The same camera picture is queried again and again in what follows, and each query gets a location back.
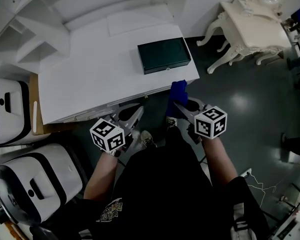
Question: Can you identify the cream carved dressing table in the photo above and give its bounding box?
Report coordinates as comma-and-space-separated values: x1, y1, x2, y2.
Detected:
196, 0, 293, 75

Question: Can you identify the person's white shoe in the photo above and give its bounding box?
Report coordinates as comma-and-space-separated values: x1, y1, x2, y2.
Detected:
139, 129, 158, 149
165, 115, 179, 130

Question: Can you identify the white cluttered workbench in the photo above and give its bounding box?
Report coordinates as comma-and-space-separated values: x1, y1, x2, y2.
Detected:
269, 207, 300, 240

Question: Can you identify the white cable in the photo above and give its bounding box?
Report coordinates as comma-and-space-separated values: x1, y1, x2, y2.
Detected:
246, 170, 291, 208

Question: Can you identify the white flat stick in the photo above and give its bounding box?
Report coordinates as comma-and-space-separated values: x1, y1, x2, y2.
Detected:
32, 100, 39, 135

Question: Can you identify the person's right forearm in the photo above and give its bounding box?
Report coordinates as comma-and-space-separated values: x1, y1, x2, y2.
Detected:
202, 136, 239, 188

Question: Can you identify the person's white right shoe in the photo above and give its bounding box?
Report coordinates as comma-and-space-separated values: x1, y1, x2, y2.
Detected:
165, 115, 179, 130

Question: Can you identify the black metal frame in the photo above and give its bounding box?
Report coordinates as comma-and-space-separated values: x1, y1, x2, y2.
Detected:
261, 182, 300, 223

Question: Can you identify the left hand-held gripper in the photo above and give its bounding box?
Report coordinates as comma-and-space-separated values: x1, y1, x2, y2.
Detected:
89, 103, 144, 153

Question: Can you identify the white power strip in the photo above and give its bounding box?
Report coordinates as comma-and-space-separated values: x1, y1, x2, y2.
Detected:
239, 168, 253, 179

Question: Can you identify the blue cloth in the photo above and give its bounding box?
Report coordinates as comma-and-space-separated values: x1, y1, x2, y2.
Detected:
165, 79, 189, 119

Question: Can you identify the white desk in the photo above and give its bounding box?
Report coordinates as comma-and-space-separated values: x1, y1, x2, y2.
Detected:
36, 22, 201, 125

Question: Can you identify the person's left forearm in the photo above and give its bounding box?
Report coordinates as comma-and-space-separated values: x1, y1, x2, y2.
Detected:
83, 151, 119, 202

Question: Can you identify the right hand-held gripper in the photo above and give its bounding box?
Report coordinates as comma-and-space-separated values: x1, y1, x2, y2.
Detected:
173, 97, 228, 145

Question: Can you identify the black printed T-shirt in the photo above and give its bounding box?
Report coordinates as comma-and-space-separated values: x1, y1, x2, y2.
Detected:
29, 126, 271, 240

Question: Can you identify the dark green case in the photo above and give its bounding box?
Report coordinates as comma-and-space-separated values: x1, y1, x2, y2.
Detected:
136, 36, 192, 76

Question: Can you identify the white black-trimmed machine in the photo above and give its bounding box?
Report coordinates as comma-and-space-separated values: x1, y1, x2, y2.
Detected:
0, 143, 86, 228
0, 77, 33, 148

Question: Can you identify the wooden side table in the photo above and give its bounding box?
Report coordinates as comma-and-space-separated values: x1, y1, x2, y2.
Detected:
28, 72, 51, 137

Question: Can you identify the person's white left shoe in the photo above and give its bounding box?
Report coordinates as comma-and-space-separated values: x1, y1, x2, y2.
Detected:
139, 129, 158, 149

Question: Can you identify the white shelf unit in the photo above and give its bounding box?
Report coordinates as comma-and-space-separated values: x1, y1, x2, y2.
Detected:
0, 0, 189, 80

